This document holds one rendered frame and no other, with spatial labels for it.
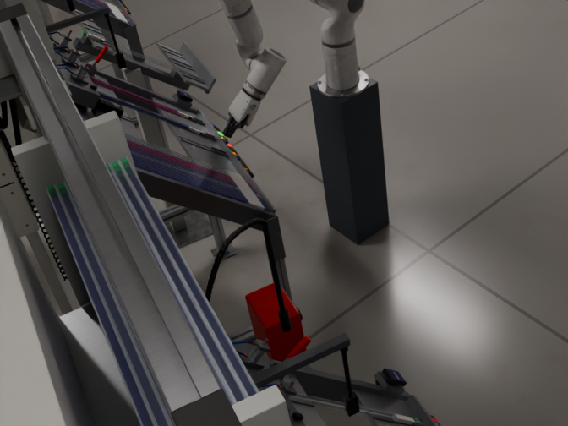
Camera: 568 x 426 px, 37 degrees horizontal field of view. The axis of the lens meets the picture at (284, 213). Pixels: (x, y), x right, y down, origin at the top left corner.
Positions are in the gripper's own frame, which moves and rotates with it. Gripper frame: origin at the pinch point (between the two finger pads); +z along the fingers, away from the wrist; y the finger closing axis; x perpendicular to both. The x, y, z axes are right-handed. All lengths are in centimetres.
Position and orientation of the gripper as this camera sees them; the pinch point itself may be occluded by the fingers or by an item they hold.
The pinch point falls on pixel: (229, 131)
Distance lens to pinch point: 290.6
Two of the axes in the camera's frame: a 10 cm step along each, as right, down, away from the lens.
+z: -5.2, 8.0, 3.0
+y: -4.2, -5.5, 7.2
